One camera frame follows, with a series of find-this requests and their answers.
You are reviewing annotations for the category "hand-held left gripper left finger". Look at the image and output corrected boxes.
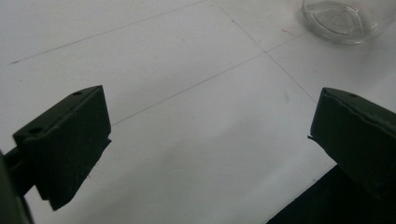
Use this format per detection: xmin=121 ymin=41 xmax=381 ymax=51
xmin=3 ymin=85 xmax=112 ymax=212

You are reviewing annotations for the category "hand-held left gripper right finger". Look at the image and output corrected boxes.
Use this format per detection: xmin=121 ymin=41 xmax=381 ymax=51
xmin=307 ymin=87 xmax=396 ymax=203

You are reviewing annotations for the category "clear glass jar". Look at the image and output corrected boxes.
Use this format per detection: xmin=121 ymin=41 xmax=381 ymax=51
xmin=301 ymin=0 xmax=396 ymax=45

